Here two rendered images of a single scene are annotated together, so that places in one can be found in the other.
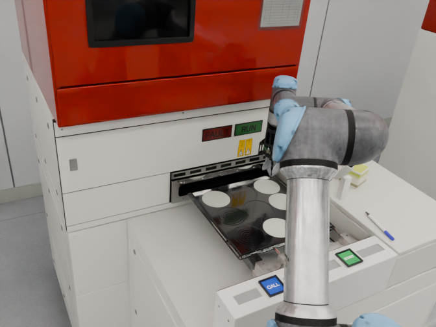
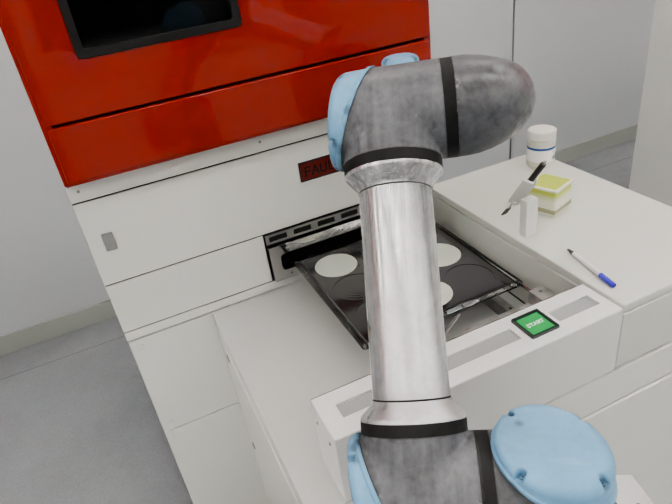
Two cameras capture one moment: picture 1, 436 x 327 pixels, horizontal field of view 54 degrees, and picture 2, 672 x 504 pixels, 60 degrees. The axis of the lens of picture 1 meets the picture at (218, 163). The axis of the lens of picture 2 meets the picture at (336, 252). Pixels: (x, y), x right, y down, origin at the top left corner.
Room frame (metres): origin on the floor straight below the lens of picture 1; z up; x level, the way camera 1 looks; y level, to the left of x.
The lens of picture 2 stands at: (0.12, -0.22, 1.61)
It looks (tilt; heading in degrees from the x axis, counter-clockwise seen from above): 31 degrees down; 11
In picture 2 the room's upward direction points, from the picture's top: 9 degrees counter-clockwise
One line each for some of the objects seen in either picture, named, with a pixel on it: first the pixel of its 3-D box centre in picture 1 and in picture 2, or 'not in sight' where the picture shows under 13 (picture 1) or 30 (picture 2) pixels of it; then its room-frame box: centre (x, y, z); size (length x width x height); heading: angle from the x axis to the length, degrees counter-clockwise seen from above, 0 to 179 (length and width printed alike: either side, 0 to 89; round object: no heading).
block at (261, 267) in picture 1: (267, 272); not in sight; (0.91, -0.17, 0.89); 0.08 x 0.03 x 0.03; 31
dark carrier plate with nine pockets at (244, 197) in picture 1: (258, 209); (399, 271); (1.21, -0.15, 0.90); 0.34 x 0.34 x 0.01; 31
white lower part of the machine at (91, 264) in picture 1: (148, 235); (275, 336); (1.59, 0.30, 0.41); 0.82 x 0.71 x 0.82; 121
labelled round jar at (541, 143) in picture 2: not in sight; (541, 146); (1.59, -0.52, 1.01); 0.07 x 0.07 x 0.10
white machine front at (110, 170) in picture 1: (181, 157); (276, 211); (1.30, 0.13, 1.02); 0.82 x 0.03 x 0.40; 121
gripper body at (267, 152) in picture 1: (274, 140); not in sight; (1.28, -0.18, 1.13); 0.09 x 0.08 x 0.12; 150
